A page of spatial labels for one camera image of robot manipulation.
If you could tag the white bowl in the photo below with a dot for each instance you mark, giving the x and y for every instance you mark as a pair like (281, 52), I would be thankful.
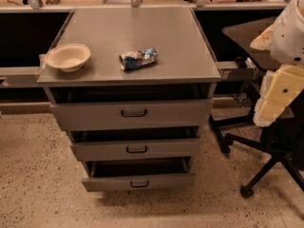
(68, 57)

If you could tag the crumpled blue chip bag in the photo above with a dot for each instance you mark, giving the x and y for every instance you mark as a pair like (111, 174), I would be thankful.
(138, 58)

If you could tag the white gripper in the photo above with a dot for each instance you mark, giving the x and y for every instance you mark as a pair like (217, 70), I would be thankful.
(289, 37)

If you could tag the grey top drawer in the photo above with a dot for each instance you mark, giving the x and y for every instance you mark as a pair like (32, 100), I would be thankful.
(130, 106)

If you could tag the black office chair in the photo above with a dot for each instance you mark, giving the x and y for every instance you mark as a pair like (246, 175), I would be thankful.
(283, 140)

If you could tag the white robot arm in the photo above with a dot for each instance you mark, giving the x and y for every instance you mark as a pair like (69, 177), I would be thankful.
(285, 41)

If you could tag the grey bottom drawer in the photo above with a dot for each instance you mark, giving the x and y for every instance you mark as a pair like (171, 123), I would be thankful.
(173, 172)

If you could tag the grey drawer cabinet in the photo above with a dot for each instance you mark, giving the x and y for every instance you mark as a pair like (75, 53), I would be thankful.
(183, 55)

